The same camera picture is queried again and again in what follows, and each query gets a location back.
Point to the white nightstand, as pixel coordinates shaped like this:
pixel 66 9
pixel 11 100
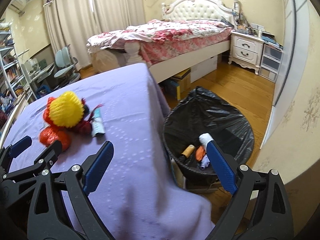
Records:
pixel 246 51

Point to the yellow foam fruit net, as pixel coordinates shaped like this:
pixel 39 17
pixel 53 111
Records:
pixel 67 110

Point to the white air conditioner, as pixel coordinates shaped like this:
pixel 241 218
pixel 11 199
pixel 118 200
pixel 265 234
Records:
pixel 17 5

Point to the orange-red foam fruit net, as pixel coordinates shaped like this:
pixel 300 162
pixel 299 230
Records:
pixel 52 132

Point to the dark red ribbon bow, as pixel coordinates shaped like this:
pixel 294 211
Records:
pixel 84 126

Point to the beige curtains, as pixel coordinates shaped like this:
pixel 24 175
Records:
pixel 73 22

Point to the purple wrapper in bin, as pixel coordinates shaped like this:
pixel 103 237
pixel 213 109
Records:
pixel 205 162

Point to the white paper ball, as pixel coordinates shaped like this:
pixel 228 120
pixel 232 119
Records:
pixel 204 139

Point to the sliding wardrobe door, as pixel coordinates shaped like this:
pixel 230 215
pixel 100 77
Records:
pixel 295 53

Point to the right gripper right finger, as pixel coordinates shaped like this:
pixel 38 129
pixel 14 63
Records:
pixel 271 216

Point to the white study desk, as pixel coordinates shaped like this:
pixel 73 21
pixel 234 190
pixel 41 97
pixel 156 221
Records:
pixel 32 72

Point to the purple tablecloth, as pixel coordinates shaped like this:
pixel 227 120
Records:
pixel 137 197

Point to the white bookshelf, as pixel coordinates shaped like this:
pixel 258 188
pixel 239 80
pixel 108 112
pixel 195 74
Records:
pixel 13 81

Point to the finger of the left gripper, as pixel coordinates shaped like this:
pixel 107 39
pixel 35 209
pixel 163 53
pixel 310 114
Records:
pixel 13 151
pixel 43 162

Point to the cardboard box under bed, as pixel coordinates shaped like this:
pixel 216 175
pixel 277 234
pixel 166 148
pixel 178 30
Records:
pixel 178 83

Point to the white bed frame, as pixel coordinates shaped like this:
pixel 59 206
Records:
pixel 179 10

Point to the black trash bag bin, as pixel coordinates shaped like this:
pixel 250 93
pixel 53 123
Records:
pixel 202 111

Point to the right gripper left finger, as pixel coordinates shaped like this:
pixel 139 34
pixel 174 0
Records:
pixel 60 207

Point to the white box under bed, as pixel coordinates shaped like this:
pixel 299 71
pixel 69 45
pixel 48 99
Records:
pixel 203 68

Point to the teal white long packet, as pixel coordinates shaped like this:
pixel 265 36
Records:
pixel 98 129

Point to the orange wrapper in bin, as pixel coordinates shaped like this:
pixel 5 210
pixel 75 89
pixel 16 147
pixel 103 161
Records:
pixel 200 153

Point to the pink floral quilt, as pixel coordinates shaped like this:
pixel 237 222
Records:
pixel 160 40

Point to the light blue desk chair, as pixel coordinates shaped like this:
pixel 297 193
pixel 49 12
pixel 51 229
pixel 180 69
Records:
pixel 66 65

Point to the brown bottle in bin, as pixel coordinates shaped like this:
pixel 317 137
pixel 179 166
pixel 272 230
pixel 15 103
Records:
pixel 186 153

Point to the plastic drawer unit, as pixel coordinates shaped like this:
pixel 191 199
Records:
pixel 270 62

